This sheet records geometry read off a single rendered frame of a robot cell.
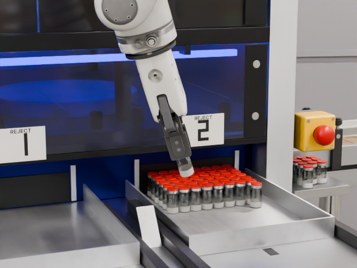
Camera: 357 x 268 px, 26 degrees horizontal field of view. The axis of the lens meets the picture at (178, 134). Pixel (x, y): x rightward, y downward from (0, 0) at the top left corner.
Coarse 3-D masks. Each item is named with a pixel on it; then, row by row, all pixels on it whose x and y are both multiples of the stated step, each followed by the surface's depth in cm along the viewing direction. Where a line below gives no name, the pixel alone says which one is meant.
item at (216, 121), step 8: (184, 120) 144; (192, 120) 144; (216, 120) 146; (192, 128) 144; (200, 128) 145; (216, 128) 146; (192, 136) 145; (208, 136) 146; (216, 136) 146; (192, 144) 145; (200, 144) 146; (208, 144) 146; (216, 144) 147
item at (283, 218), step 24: (264, 192) 152; (288, 192) 142; (168, 216) 128; (192, 216) 139; (216, 216) 139; (240, 216) 139; (264, 216) 139; (288, 216) 139; (312, 216) 134; (192, 240) 120; (216, 240) 121; (240, 240) 123; (264, 240) 124; (288, 240) 126
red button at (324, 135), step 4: (320, 128) 151; (324, 128) 151; (328, 128) 151; (332, 128) 152; (316, 132) 152; (320, 132) 151; (324, 132) 151; (328, 132) 151; (332, 132) 152; (316, 136) 152; (320, 136) 151; (324, 136) 151; (328, 136) 151; (332, 136) 152; (316, 140) 152; (320, 140) 151; (324, 140) 151; (328, 140) 152; (332, 140) 152; (320, 144) 152; (324, 144) 152; (328, 144) 152
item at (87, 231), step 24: (0, 216) 139; (24, 216) 139; (48, 216) 139; (72, 216) 139; (96, 216) 139; (0, 240) 127; (24, 240) 127; (48, 240) 127; (72, 240) 127; (96, 240) 127; (120, 240) 125; (0, 264) 110; (24, 264) 111; (48, 264) 112; (72, 264) 113; (96, 264) 115; (120, 264) 116
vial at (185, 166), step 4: (176, 160) 117; (180, 160) 117; (184, 160) 117; (188, 160) 117; (180, 164) 117; (184, 164) 117; (188, 164) 117; (180, 168) 118; (184, 168) 117; (188, 168) 117; (192, 168) 118; (180, 172) 118; (184, 172) 118; (188, 172) 118; (192, 172) 118; (184, 176) 118; (188, 176) 118
